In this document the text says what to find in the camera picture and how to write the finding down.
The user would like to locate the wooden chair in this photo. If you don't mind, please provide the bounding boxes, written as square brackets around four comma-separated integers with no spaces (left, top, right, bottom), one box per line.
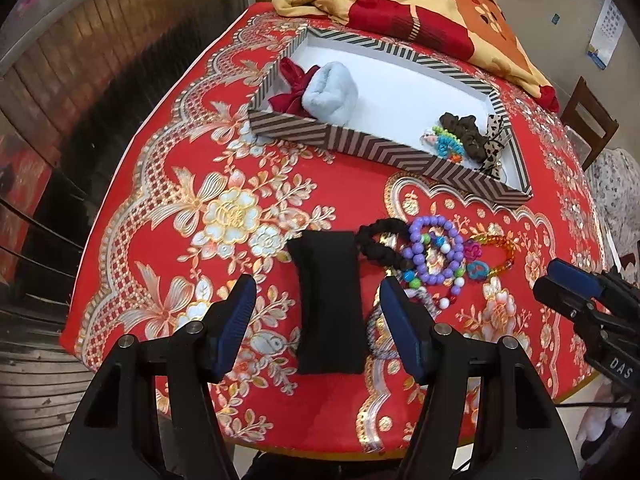
[560,76,620,170]

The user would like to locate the amber bead bracelet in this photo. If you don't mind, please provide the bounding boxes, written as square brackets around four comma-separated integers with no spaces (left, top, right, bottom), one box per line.
[462,233,519,282]

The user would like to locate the red velvet bow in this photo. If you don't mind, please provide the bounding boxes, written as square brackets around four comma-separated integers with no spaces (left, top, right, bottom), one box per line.
[269,58,320,118]

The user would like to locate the red floral tablecloth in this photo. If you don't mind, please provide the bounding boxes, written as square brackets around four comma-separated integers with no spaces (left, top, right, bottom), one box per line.
[61,4,603,460]

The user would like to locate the metal roller shutter door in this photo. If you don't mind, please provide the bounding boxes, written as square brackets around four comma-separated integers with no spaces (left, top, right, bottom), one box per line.
[1,0,247,323]

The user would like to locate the black fabric pouch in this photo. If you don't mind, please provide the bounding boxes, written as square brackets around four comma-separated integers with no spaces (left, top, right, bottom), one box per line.
[286,230,368,375]

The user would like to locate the red yellow love blanket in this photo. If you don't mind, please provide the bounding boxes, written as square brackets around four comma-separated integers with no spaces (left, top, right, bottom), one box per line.
[272,0,559,113]

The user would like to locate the white fluffy scrunchie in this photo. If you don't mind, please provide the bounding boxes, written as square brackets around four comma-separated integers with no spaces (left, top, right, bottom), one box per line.
[302,62,359,126]

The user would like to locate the purple bead bracelet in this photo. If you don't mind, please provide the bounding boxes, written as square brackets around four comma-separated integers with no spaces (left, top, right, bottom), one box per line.
[399,214,468,311]

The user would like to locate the black braided hair tie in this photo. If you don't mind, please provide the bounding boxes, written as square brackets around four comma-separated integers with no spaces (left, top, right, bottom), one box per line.
[354,216,414,271]

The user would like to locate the wall calendar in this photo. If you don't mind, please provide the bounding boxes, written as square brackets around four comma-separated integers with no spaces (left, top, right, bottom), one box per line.
[587,0,626,70]

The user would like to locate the leopard print bow scrunchie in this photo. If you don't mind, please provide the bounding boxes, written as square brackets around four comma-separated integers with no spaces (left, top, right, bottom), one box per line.
[480,115,511,181]

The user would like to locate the chevron striped shallow box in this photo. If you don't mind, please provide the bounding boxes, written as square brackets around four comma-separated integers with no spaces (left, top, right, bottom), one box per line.
[247,27,533,207]

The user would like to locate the brown scrunchie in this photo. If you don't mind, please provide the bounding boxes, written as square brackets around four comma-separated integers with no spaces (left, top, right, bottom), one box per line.
[439,113,487,162]

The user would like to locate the colourful coil hair ties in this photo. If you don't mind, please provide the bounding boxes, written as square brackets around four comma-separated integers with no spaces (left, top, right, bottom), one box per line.
[422,124,467,164]

